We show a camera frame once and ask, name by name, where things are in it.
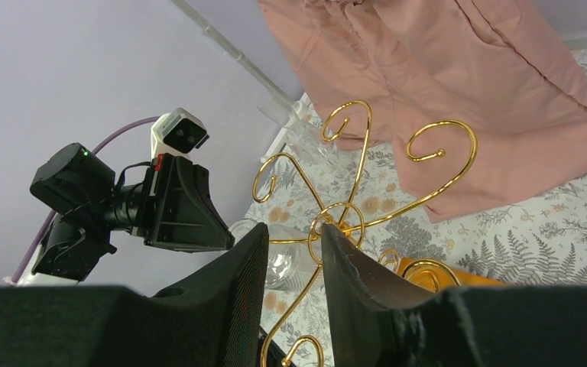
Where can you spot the floral table cloth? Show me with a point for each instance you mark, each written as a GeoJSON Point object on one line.
{"type": "Point", "coordinates": [542, 240]}

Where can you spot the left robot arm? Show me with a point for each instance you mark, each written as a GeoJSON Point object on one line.
{"type": "Point", "coordinates": [90, 201]}

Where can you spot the wooden rack base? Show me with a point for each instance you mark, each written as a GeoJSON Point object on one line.
{"type": "Point", "coordinates": [434, 276]}

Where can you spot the metal frame pole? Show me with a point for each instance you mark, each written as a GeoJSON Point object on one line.
{"type": "Point", "coordinates": [208, 30]}

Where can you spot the pink shorts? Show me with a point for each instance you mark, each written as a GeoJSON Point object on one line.
{"type": "Point", "coordinates": [404, 71]}

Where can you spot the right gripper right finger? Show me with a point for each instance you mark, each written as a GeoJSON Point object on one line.
{"type": "Point", "coordinates": [377, 318]}

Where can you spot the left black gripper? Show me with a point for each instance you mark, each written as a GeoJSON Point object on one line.
{"type": "Point", "coordinates": [176, 211]}

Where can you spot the gold wine glass rack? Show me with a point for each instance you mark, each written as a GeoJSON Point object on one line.
{"type": "Point", "coordinates": [345, 215]}

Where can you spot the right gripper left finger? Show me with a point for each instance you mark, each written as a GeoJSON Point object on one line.
{"type": "Point", "coordinates": [210, 318]}

